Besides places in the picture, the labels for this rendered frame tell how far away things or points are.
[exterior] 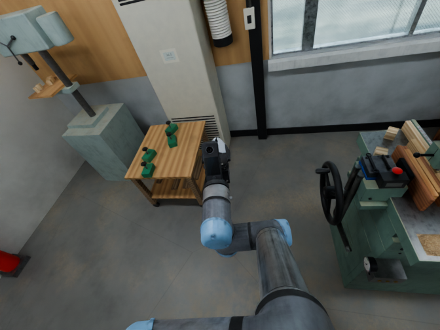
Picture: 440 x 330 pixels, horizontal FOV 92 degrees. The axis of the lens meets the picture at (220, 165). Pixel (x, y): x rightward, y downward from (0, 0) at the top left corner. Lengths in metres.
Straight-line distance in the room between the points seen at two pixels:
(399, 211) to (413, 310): 0.98
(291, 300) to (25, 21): 2.03
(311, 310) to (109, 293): 1.92
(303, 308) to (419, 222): 0.77
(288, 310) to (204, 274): 1.55
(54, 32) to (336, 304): 2.54
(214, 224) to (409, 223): 0.71
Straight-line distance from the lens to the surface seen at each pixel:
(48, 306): 2.45
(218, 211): 0.53
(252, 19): 1.85
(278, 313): 0.29
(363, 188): 0.98
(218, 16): 1.79
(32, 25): 2.05
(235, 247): 0.61
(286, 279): 0.37
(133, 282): 2.04
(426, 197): 1.00
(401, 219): 1.00
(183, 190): 2.00
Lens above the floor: 1.71
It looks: 48 degrees down
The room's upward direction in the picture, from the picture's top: 17 degrees counter-clockwise
